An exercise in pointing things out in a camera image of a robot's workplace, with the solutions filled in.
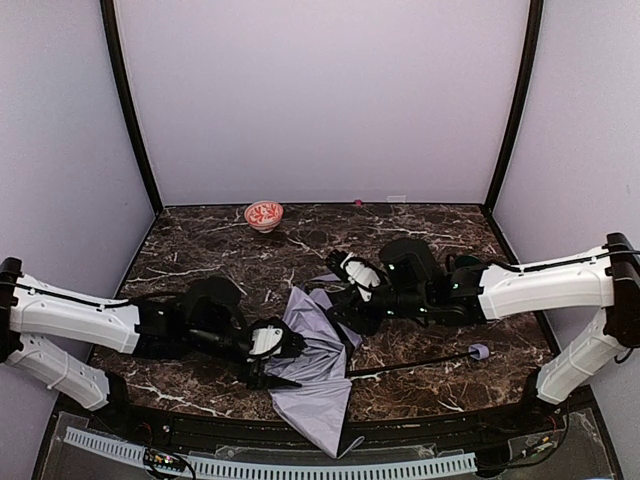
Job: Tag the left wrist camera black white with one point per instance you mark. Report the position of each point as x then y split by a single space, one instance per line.
273 338

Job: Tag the right black corner post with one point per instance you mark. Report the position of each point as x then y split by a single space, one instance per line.
521 89

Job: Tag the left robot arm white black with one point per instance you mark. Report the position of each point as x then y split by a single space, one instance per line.
205 318

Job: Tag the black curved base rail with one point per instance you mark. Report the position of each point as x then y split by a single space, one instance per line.
483 428

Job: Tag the small circuit board with wires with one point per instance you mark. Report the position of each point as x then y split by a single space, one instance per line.
167 465

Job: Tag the left black corner post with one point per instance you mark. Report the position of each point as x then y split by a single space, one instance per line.
128 109

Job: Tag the lavender folding umbrella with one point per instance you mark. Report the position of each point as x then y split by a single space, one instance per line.
315 360

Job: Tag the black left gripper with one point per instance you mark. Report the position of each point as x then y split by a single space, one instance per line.
261 368

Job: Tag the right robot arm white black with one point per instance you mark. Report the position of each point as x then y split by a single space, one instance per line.
410 284

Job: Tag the black corner post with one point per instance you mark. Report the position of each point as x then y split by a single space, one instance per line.
521 89
128 109

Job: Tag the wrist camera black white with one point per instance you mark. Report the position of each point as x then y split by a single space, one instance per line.
273 338
356 271

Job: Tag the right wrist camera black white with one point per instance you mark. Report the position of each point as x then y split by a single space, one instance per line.
356 271

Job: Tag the dark green mug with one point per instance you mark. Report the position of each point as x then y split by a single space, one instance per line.
454 263

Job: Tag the white slotted cable duct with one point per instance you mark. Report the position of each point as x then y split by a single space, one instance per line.
246 463

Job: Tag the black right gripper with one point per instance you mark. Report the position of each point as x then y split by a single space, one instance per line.
347 304

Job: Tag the red patterned ceramic bowl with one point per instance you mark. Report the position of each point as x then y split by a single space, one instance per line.
264 216

